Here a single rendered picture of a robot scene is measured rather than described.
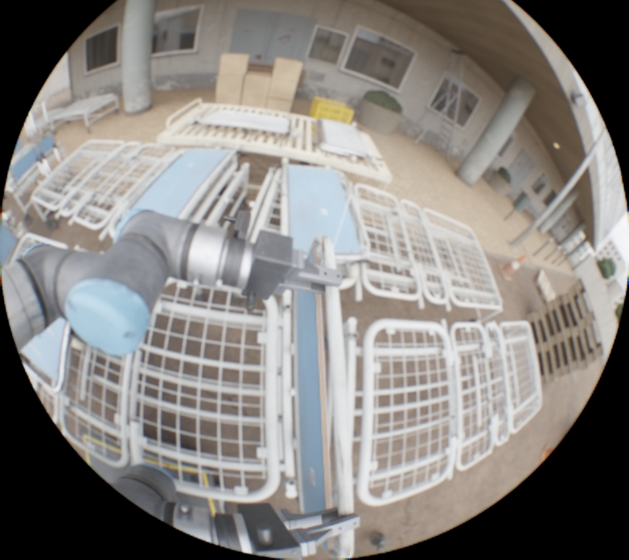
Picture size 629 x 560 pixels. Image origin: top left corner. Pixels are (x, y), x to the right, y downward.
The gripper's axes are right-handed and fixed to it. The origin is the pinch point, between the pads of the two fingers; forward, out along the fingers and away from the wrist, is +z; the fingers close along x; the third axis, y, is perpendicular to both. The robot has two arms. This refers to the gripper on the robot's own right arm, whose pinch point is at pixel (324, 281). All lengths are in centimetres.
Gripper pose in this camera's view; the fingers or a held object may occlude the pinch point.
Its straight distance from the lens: 36.3
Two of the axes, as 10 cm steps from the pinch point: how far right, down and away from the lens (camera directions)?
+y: 0.4, 7.9, -6.1
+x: 4.3, -5.6, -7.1
